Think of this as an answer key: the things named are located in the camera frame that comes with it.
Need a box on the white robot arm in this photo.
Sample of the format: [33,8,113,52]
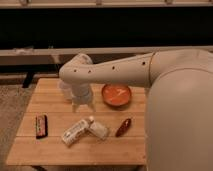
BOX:
[59,49,213,171]

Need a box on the dark red snack packet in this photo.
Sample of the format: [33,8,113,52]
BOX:
[115,118,131,137]

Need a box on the white plastic bottle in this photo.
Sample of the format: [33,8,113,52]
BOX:
[61,116,94,146]

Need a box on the orange ceramic bowl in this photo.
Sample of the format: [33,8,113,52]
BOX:
[101,84,132,107]

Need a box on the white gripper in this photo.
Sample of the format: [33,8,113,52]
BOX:
[59,53,96,114]

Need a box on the white crumpled packet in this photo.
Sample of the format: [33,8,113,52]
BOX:
[88,121,109,140]

